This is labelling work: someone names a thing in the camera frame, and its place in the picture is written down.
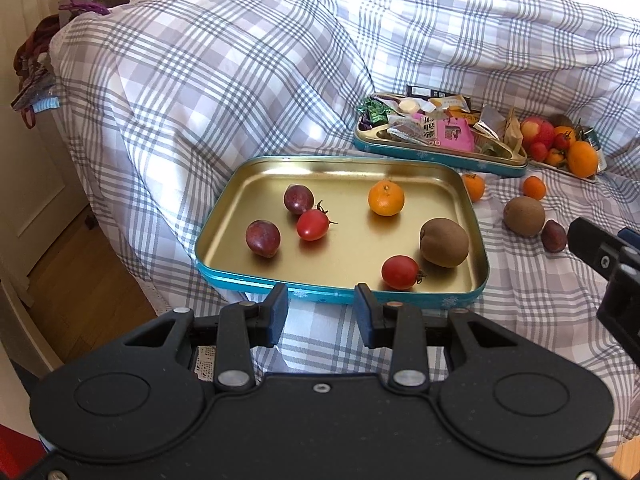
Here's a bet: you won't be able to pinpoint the red yellow apple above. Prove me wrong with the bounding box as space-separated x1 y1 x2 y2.
520 115 556 150

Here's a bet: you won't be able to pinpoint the gold tin tray blue rim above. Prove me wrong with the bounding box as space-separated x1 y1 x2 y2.
194 155 490 306

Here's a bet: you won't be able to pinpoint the dark purple plum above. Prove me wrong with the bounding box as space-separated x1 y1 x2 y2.
541 219 569 253

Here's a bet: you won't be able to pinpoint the pink snack packet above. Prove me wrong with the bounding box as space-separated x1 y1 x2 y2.
415 112 475 151

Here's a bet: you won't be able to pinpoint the blue patterned cloth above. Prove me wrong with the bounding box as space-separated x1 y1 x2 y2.
10 67 61 129

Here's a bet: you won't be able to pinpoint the silver snack packet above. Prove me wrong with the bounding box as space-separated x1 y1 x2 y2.
472 104 506 139

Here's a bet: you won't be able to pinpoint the grey plaid duvet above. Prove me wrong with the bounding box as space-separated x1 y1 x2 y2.
47 0 640 461

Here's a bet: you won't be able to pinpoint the dark red bag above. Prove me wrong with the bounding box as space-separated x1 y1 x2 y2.
12 14 64 79

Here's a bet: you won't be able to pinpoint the black snack packet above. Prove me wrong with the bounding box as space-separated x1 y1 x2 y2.
405 85 452 99

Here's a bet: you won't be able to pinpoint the blue tin box with snacks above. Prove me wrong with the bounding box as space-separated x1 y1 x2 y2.
353 92 530 179

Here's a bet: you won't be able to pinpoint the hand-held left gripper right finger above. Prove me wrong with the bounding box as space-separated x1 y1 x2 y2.
354 283 523 394

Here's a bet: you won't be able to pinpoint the yellow snack packet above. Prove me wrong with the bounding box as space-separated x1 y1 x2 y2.
429 95 474 114

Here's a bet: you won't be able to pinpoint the clear wrapped biscuit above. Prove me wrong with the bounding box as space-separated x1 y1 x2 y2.
387 115 427 144

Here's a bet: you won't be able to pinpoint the small silver fruit tray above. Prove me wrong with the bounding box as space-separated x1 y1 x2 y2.
528 157 602 184

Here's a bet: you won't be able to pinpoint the green foil candies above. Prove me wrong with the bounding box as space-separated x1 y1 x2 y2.
357 98 397 124

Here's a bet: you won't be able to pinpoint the purple ribbon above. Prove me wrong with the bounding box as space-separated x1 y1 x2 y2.
58 0 109 16

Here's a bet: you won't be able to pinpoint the brown paper packet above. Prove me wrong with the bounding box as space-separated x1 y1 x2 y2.
499 107 527 152

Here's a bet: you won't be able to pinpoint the large orange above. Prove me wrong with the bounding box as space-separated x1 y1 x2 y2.
566 140 600 179

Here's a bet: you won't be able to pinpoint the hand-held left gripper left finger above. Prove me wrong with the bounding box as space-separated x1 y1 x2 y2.
120 282 291 394

